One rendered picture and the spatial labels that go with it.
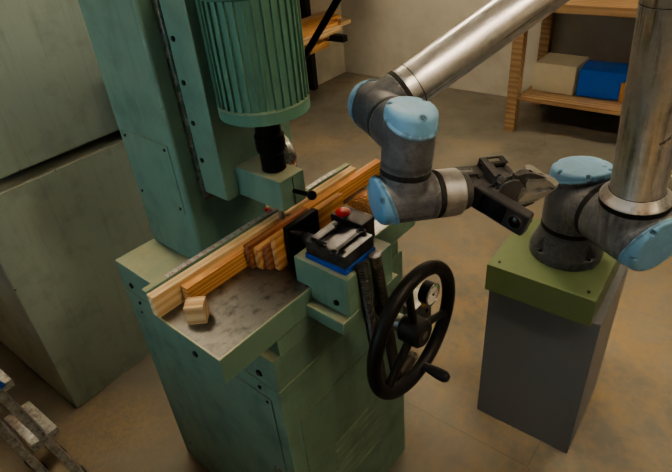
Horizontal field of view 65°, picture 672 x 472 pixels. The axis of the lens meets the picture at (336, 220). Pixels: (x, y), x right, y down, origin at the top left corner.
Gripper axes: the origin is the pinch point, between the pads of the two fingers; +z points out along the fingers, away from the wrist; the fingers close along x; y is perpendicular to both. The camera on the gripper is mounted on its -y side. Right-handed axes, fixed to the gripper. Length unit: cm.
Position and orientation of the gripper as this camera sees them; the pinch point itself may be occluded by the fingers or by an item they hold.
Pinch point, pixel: (554, 186)
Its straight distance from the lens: 111.8
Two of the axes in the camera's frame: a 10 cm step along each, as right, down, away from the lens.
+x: -0.9, 7.5, 6.6
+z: 9.5, -1.2, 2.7
